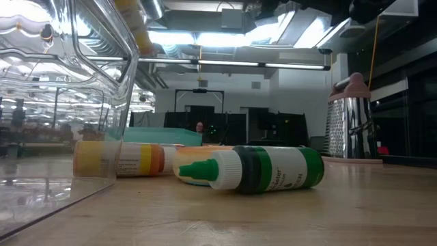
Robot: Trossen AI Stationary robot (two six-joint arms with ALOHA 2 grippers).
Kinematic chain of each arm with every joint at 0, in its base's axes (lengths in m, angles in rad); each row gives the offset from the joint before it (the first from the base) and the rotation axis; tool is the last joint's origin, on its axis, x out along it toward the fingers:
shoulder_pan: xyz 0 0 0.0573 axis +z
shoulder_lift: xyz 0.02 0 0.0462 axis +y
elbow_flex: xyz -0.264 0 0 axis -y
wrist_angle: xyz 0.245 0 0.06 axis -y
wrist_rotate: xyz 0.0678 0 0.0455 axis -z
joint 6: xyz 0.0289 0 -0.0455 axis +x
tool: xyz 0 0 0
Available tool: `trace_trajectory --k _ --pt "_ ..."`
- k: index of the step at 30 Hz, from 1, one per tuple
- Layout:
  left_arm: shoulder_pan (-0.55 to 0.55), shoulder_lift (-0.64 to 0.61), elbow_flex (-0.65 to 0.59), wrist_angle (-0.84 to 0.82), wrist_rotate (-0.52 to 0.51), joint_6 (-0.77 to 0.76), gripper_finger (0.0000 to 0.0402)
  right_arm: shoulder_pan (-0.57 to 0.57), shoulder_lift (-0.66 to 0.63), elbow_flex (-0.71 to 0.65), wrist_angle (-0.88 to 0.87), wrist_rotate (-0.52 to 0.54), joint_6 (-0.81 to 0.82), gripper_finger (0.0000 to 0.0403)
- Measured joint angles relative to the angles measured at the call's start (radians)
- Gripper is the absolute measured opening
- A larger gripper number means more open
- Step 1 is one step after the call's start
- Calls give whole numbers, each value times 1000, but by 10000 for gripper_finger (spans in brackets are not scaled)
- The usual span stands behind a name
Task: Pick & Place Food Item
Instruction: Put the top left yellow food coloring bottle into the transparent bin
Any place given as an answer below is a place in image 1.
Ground black frame stand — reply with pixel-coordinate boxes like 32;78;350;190
173;88;225;113

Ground yellow candy colour bottle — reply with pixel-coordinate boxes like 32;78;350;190
73;140;179;178

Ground green candy colour bottle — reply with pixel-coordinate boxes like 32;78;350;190
178;145;325;195

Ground clear plastic container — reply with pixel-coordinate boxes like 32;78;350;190
0;0;140;240

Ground metal box grater pink handle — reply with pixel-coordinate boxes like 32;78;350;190
320;72;383;165

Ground yellow insulated ceiling duct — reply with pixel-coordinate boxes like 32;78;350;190
114;0;156;56

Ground black partition panels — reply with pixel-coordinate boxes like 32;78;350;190
128;105;310;147

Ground long ceiling strip light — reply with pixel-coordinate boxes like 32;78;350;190
138;57;331;72

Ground grey ceiling box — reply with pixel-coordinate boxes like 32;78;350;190
221;8;245;30

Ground yellow power cord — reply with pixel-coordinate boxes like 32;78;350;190
367;15;380;90

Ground grey monitor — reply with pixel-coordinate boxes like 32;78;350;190
309;135;325;153

